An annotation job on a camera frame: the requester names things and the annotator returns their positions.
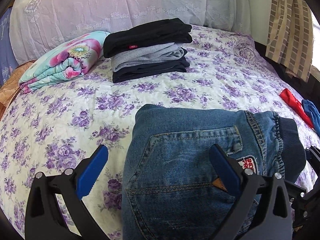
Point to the orange brown blanket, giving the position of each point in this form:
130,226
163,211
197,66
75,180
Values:
10,89

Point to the folded teal pink floral blanket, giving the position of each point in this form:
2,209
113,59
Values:
66,62

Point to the beige checked curtain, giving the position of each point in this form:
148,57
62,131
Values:
290,37

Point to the red cloth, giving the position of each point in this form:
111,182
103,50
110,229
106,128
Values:
293,103

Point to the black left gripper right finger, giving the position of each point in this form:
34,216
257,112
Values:
272,219

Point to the folded black garment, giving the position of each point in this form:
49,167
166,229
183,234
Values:
146,35

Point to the blue patterned pillow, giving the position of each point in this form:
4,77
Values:
8,61

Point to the blue denim kids pants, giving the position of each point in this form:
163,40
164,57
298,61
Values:
169,189

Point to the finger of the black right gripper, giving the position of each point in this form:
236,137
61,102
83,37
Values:
313,157

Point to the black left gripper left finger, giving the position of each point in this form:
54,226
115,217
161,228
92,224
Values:
43,218

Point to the folded dark navy garment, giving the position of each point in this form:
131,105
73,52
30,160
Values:
144,70

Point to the blue cloth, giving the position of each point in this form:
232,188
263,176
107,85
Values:
313,113

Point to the lavender lace pillow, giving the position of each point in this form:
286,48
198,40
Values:
37,26

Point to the folded grey garment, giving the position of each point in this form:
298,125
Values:
147,55

